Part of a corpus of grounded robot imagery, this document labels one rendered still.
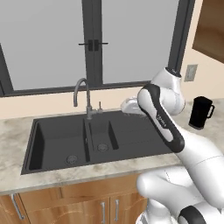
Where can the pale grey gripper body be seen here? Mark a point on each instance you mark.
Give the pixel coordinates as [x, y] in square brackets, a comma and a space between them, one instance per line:
[130, 105]

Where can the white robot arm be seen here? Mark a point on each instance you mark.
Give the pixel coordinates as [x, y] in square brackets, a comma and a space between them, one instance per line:
[201, 163]

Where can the grey faucet lever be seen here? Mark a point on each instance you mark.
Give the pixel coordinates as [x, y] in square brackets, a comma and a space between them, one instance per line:
[99, 108]

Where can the grey curved sink faucet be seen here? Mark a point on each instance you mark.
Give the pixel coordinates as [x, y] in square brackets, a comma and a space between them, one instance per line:
[87, 96]

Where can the black jug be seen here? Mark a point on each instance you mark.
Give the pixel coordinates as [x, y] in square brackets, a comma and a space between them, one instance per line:
[199, 112]

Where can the dark grey double sink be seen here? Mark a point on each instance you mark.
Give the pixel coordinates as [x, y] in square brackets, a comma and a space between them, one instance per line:
[64, 140]

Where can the wooden panel under sink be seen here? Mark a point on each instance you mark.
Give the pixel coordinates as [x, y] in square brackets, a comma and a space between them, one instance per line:
[96, 188]

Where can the dark framed window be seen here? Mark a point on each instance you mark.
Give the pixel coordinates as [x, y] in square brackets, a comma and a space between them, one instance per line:
[93, 70]

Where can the wooden cupboard door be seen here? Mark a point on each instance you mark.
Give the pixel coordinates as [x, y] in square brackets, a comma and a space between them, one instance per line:
[67, 213]
[5, 213]
[128, 208]

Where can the grey wall outlet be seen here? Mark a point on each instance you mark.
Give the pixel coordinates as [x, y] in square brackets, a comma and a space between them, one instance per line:
[190, 73]

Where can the brown wooden wall cupboard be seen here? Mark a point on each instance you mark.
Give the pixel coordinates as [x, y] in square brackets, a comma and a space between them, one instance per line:
[211, 26]

